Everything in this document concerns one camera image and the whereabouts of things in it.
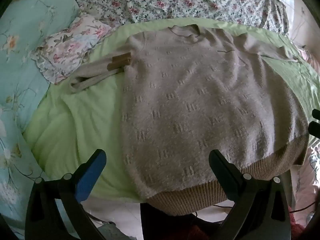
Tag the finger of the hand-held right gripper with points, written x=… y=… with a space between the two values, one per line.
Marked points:
x=314 y=129
x=316 y=115

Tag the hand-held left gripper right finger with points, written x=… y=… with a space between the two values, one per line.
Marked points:
x=225 y=173

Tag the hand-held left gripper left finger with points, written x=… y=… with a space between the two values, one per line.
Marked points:
x=91 y=173

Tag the beige knitted sweater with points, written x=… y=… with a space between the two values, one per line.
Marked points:
x=200 y=105

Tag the white printed cloth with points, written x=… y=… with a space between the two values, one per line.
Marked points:
x=308 y=170

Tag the light green bed sheet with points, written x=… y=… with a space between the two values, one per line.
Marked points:
x=75 y=130

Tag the small pastel floral pillow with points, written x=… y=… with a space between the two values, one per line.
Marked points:
x=67 y=47

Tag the light blue floral duvet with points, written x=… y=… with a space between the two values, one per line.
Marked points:
x=22 y=55

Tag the white red-flowered quilt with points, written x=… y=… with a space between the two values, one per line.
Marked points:
x=175 y=0

